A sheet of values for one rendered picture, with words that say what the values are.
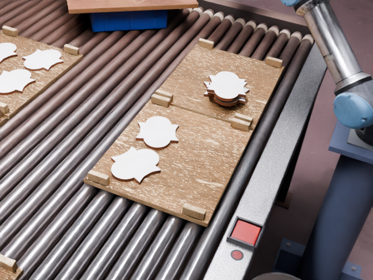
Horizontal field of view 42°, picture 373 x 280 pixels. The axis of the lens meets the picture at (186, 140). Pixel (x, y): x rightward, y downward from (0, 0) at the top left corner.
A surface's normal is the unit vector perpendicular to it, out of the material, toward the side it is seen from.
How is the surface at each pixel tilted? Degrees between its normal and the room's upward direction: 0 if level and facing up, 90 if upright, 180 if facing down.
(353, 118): 97
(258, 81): 0
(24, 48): 0
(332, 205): 90
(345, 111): 97
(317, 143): 0
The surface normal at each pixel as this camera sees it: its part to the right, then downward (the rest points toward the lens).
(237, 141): 0.07, -0.77
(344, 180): -0.81, 0.33
